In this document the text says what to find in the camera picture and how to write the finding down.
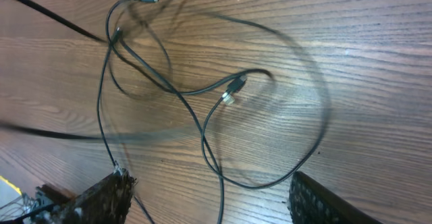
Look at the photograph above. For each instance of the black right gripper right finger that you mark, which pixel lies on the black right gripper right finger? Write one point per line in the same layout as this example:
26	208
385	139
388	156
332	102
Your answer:
310	202

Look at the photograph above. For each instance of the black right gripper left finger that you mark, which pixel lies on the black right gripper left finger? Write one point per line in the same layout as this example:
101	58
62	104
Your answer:
108	201

